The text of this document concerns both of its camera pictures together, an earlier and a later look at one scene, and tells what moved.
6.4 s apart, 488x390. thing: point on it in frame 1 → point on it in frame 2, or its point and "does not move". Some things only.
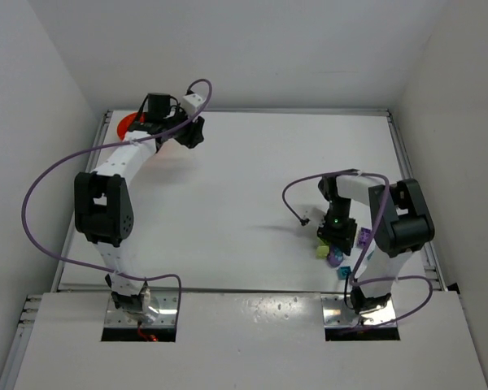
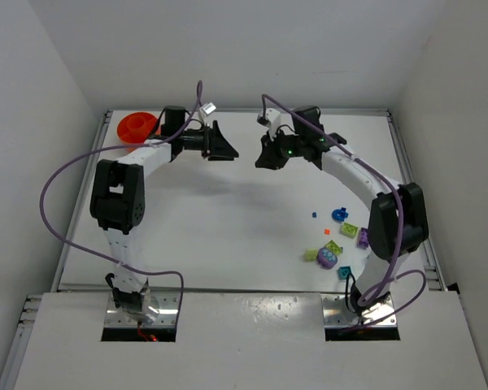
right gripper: x=337 y=231 → x=277 y=147
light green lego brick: x=322 y=252 → x=311 y=254
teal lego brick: x=343 y=271 does not move
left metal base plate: x=165 y=305 does not move
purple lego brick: x=363 y=236 does not move
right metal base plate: x=336 y=314 does not move
